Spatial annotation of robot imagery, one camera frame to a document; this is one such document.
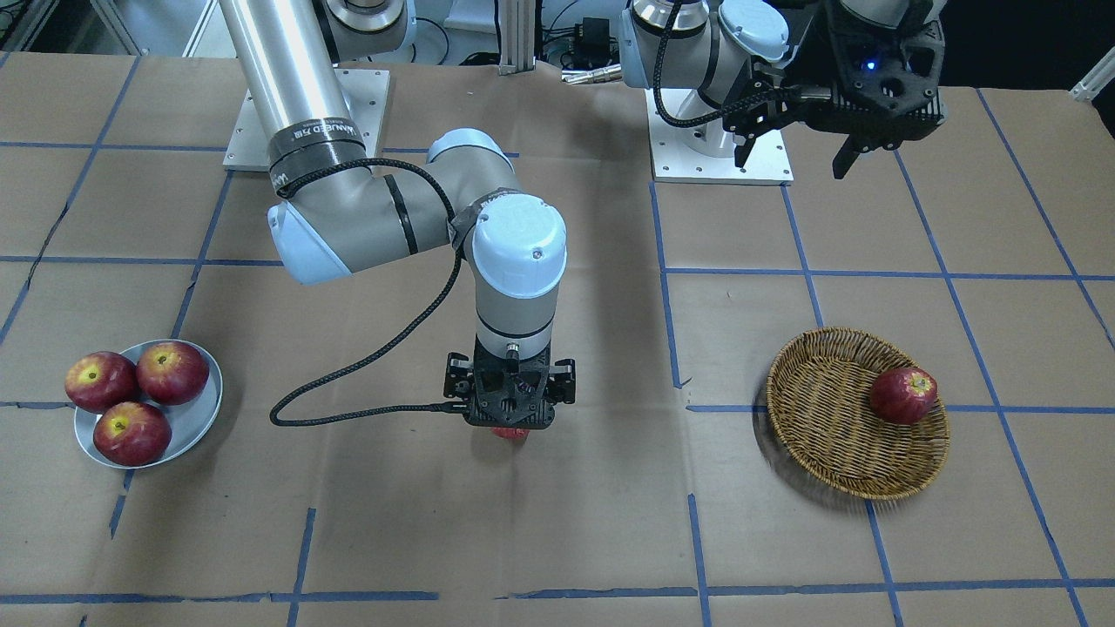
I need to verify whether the dark red apple in basket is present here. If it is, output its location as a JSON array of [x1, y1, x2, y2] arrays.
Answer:
[[867, 367, 937, 425]]

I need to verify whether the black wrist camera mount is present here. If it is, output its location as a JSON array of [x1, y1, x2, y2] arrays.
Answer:
[[803, 1, 947, 152], [463, 343, 568, 431]]

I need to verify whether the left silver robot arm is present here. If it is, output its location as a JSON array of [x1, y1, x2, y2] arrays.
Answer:
[[618, 1, 947, 184]]

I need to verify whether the round wicker basket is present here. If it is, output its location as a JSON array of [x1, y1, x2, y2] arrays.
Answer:
[[765, 327, 950, 501]]

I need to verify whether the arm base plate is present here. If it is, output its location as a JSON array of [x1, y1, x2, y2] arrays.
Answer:
[[644, 91, 794, 185], [223, 68, 391, 171]]

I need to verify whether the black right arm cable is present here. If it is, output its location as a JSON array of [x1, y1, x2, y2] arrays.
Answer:
[[269, 157, 476, 428]]

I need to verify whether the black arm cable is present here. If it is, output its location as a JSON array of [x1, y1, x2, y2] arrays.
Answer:
[[269, 157, 476, 428], [652, 0, 811, 129]]

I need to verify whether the red apple top of plate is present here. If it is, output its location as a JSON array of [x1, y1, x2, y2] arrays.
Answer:
[[136, 339, 210, 406]]

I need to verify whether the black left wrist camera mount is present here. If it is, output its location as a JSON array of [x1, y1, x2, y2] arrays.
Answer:
[[803, 1, 947, 152]]

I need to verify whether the red apple of plate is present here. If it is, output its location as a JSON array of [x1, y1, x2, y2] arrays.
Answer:
[[136, 339, 210, 406], [93, 401, 172, 467]]

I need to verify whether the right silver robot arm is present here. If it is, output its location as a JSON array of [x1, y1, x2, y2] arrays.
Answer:
[[220, 1, 575, 424]]

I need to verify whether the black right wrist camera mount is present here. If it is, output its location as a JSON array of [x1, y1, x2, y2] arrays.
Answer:
[[463, 343, 568, 431]]

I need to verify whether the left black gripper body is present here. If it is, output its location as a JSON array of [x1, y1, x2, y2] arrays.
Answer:
[[733, 77, 811, 139]]

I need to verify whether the light blue plate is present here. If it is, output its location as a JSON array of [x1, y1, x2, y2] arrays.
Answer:
[[72, 339, 224, 469]]

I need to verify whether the red apple bottom of plate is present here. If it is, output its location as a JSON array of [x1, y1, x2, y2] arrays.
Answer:
[[93, 401, 172, 467]]

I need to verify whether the red yellow apple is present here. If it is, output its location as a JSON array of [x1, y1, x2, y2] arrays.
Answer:
[[489, 426, 530, 442]]

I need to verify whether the aluminium frame post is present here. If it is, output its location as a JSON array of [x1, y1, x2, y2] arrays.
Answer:
[[495, 1, 537, 76]]

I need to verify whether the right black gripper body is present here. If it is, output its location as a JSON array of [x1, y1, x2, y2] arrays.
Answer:
[[443, 353, 474, 402]]

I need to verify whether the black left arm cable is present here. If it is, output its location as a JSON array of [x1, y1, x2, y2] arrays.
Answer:
[[652, 0, 811, 129]]

